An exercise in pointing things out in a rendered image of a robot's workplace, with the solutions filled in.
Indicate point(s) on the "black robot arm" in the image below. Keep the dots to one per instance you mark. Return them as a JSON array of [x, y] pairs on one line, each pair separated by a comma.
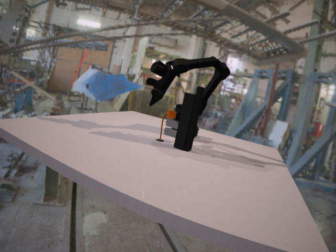
[[181, 65]]

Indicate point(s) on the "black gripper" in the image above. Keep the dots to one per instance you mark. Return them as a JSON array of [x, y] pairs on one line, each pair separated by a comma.
[[159, 91]]

